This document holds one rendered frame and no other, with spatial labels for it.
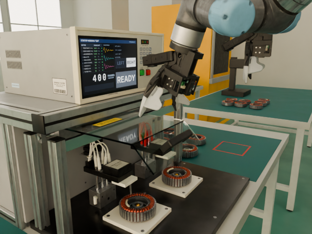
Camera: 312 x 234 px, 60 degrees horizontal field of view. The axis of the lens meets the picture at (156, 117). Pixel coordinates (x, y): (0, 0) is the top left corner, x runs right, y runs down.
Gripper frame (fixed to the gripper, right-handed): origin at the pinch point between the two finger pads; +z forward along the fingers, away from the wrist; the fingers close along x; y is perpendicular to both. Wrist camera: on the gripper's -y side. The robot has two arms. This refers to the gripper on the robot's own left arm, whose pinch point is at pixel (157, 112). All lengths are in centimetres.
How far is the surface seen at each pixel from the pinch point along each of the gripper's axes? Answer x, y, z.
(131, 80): 6.5, -20.1, -0.8
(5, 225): -33, -17, 43
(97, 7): 222, -374, 29
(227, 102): 168, -61, 46
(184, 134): -2.7, 12.6, -0.9
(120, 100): -1.7, -13.9, 3.1
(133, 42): 7.1, -24.4, -12.4
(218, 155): 59, -3, 34
